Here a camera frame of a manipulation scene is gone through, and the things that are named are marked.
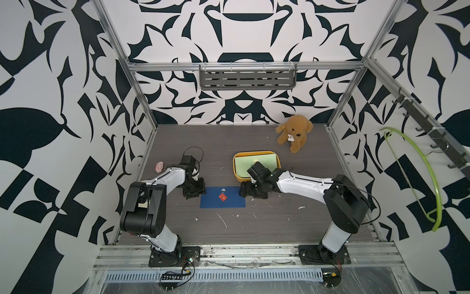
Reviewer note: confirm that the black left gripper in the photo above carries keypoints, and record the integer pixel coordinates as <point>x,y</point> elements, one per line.
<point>202,188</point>

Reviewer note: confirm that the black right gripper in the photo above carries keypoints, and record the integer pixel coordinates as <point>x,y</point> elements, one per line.
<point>247,192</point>

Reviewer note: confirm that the light green envelope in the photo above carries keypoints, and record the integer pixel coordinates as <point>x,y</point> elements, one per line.
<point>244,162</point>

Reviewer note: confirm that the dark blue envelope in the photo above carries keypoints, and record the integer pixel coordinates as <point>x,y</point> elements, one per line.
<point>222,197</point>

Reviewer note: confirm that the yellow plastic storage box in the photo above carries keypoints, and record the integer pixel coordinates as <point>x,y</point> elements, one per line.
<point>252,153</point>

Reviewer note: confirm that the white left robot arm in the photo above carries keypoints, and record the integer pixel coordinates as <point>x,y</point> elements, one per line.
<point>144,212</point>

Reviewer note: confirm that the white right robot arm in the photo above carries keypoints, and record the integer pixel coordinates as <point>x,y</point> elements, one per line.
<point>346,204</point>

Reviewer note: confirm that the small pink toy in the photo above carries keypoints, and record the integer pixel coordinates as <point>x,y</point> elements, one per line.
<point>159,167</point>

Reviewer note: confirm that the brown plush dog toy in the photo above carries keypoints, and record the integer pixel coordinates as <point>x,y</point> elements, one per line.
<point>295,132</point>

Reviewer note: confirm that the grey perforated metal shelf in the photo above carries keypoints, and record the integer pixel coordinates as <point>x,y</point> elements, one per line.
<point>245,76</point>

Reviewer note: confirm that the small circuit board right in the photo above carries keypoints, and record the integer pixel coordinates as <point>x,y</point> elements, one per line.
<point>331,279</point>

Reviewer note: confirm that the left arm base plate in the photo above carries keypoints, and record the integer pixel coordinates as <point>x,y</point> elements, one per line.
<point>177,258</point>

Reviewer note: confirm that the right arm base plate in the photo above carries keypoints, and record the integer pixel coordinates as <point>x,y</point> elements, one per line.
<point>320,255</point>

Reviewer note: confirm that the white slotted cable duct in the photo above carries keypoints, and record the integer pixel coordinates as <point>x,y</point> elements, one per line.
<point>222,275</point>

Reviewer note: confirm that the black connector block with cables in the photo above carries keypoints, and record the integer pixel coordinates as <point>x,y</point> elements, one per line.
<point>171,280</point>

